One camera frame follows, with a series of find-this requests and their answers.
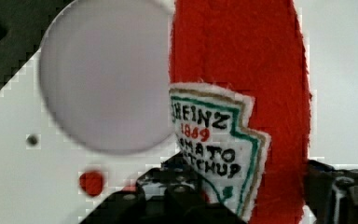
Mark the lilac round plate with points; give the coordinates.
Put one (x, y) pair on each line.
(104, 76)

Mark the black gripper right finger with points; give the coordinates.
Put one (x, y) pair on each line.
(331, 194)

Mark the dark red toy strawberry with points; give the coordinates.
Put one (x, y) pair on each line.
(91, 182)

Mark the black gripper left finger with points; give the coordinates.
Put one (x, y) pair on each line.
(169, 194)

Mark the red plush ketchup bottle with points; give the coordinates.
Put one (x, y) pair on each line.
(240, 103)

